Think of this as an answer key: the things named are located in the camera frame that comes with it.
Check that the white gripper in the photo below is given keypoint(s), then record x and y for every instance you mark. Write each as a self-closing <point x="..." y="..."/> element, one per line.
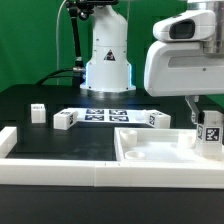
<point x="177" y="64"/>

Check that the white square table top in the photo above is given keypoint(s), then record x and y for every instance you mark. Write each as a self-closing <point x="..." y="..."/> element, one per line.
<point x="158" y="145"/>

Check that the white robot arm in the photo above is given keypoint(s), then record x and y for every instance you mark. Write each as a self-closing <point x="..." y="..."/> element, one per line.
<point x="108" y="70"/>

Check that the sheet with fiducial markers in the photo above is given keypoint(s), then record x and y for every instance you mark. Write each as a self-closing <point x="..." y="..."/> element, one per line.
<point x="107" y="115"/>

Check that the white U-shaped fence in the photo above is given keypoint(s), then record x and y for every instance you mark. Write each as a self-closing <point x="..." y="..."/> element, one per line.
<point x="104" y="173"/>

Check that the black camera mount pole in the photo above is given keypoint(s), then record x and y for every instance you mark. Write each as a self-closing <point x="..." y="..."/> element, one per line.
<point x="76" y="36"/>

